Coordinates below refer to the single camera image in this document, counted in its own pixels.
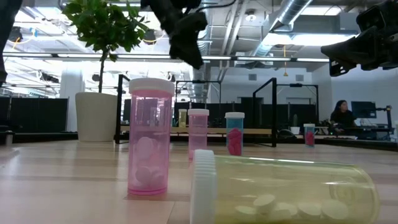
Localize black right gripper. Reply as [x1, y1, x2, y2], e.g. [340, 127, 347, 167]
[320, 15, 398, 77]

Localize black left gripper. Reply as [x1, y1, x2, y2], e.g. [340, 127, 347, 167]
[139, 0, 208, 70]

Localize pink medicine bottle white pills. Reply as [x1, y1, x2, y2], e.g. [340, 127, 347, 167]
[187, 108, 210, 162]
[127, 77, 175, 196]

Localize blue bottle with pink pills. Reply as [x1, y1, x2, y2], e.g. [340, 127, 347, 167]
[224, 111, 246, 157]
[303, 123, 316, 148]

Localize yellow-green bottle white pills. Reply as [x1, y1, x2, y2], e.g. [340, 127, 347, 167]
[189, 149, 381, 224]

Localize black monitor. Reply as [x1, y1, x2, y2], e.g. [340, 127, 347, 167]
[351, 101, 377, 119]

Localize person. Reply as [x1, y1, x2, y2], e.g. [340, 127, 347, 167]
[329, 99, 357, 135]

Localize ceiling light strip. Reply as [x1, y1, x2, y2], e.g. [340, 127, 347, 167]
[201, 55, 330, 63]
[2, 52, 185, 60]

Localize dark desk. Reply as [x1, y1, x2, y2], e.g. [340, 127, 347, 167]
[326, 126, 396, 141]

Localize small cactus white pot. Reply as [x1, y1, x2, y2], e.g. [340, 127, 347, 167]
[289, 114, 301, 135]

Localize green plant in white pot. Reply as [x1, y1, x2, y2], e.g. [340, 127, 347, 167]
[61, 0, 150, 143]

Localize black partition panel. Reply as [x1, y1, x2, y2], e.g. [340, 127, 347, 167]
[0, 96, 69, 134]

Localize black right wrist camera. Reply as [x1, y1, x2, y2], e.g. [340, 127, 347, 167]
[356, 2, 389, 32]

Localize silver ventilation duct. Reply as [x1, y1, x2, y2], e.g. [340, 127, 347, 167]
[248, 0, 315, 57]

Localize wooden shelf black metal frame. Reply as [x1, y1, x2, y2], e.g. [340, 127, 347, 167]
[114, 73, 278, 148]

